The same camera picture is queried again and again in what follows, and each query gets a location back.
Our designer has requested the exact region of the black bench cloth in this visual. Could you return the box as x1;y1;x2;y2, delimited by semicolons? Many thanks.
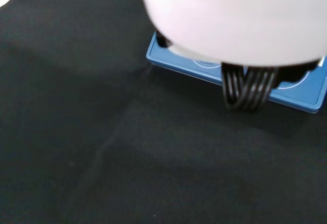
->
0;0;327;224

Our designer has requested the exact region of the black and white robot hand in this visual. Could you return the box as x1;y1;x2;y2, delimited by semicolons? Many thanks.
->
137;0;327;113

